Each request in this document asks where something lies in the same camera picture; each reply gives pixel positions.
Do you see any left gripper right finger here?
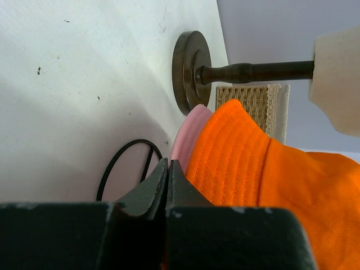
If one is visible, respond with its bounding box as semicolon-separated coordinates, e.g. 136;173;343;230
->
166;160;215;269

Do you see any orange bucket hat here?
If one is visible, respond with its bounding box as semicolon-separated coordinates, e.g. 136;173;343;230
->
185;100;359;269

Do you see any black wire hat stand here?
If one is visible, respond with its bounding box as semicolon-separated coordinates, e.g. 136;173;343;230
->
96;139;163;201

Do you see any pink bucket hat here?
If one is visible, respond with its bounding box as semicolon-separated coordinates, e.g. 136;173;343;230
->
170;105;213;174

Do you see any wicker basket with liner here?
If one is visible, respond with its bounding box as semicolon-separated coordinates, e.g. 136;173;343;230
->
216;84;290;144

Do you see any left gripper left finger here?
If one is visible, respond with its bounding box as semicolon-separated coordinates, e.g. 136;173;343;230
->
116;158;168;269

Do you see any cream mannequin head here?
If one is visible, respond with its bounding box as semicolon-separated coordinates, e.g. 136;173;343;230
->
308;26;359;137

